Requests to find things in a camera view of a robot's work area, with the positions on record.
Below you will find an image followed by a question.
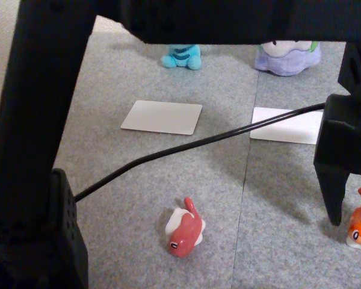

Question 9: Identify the purple Goomy plush toy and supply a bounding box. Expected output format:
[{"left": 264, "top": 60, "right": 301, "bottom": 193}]
[{"left": 254, "top": 40, "right": 322, "bottom": 76}]

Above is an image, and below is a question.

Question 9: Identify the red tuna sushi toy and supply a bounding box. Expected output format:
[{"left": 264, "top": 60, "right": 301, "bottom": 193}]
[{"left": 164, "top": 197, "right": 206, "bottom": 259}]

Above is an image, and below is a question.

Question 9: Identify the blue Wooper plush toy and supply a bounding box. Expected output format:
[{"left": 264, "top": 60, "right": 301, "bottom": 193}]
[{"left": 161, "top": 43, "right": 202, "bottom": 70}]

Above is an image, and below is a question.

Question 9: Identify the grey carpet tile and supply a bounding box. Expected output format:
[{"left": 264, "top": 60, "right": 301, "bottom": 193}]
[
  {"left": 55, "top": 30, "right": 261, "bottom": 289},
  {"left": 231, "top": 42, "right": 361, "bottom": 289}
]

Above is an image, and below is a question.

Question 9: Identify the white rectangular card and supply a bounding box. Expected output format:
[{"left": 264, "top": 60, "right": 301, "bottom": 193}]
[
  {"left": 249, "top": 107, "right": 324, "bottom": 145},
  {"left": 120, "top": 100, "right": 203, "bottom": 135}
]

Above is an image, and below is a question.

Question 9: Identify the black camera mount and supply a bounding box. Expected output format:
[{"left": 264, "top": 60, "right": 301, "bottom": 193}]
[{"left": 323, "top": 93, "right": 361, "bottom": 127}]

